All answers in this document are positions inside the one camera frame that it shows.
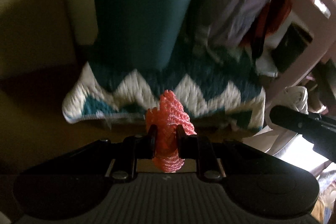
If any teal white zigzag knitted blanket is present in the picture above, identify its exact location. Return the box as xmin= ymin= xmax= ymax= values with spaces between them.
xmin=62 ymin=47 xmax=265 ymax=133

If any teal plastic trash bin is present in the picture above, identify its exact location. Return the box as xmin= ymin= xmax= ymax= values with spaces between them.
xmin=94 ymin=0 xmax=191 ymax=71

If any white tissue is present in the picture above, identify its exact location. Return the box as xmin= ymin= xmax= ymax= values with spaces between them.
xmin=283 ymin=86 xmax=308 ymax=114

